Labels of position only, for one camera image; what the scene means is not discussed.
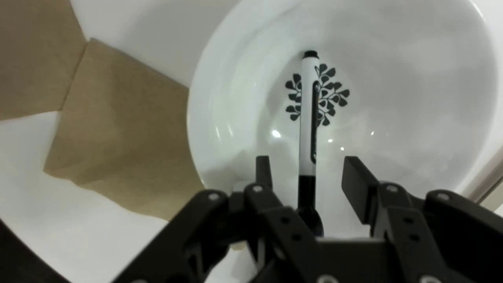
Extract white marker with black cap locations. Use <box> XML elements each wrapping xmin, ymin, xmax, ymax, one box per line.
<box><xmin>295</xmin><ymin>49</ymin><xmax>325</xmax><ymax>238</ymax></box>

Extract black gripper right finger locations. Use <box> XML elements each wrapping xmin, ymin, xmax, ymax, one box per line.
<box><xmin>341</xmin><ymin>155</ymin><xmax>503</xmax><ymax>283</ymax></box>

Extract brown paper napkin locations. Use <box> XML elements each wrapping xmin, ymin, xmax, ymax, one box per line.
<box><xmin>42</xmin><ymin>37</ymin><xmax>209</xmax><ymax>222</ymax></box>
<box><xmin>0</xmin><ymin>0</ymin><xmax>88</xmax><ymax>123</ymax></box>

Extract white ceramic bowl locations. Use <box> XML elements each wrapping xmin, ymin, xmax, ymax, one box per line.
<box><xmin>185</xmin><ymin>0</ymin><xmax>500</xmax><ymax>233</ymax></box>

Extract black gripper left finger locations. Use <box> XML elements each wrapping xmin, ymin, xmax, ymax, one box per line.
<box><xmin>111</xmin><ymin>155</ymin><xmax>317</xmax><ymax>283</ymax></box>

